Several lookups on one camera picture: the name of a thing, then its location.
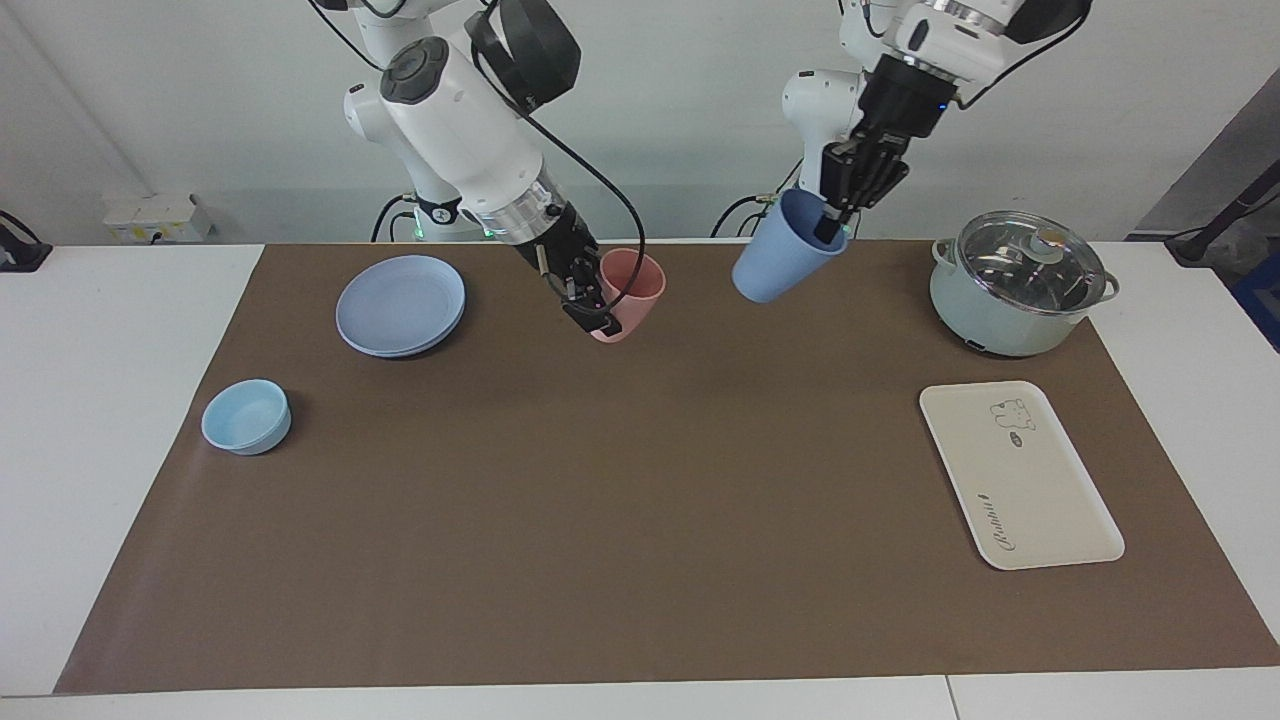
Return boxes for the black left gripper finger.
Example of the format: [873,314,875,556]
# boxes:
[822,140,861,201]
[815,145,909,246]

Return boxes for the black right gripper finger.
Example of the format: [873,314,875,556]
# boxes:
[563,295,623,336]

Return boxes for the pink plastic cup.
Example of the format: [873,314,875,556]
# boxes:
[588,249,667,344]

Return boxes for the blue plastic cup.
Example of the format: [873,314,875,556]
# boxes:
[732,188,849,304]

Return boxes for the cream rectangular tray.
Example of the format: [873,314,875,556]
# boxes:
[918,380,1126,572]

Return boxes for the periwinkle blue plate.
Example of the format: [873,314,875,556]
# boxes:
[335,254,467,359]

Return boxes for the glass pot lid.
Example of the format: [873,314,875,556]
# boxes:
[955,210,1107,317]

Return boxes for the pale green cooking pot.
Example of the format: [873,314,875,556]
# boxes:
[929,235,1120,358]

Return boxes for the brown table mat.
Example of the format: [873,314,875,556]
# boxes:
[53,240,1280,696]

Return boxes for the black stand base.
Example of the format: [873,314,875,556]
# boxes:
[1165,165,1280,267]

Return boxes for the light blue bowl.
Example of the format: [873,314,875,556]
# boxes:
[201,378,293,457]

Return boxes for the blue crate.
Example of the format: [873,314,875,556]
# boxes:
[1232,250,1280,353]

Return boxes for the white power strip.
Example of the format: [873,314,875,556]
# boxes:
[103,193,215,245]

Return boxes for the black table clamp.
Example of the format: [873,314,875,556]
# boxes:
[0,210,54,273]

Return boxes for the black base cables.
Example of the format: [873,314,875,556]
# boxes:
[370,192,421,243]
[710,150,807,241]

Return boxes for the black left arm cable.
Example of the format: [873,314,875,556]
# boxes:
[955,10,1089,111]

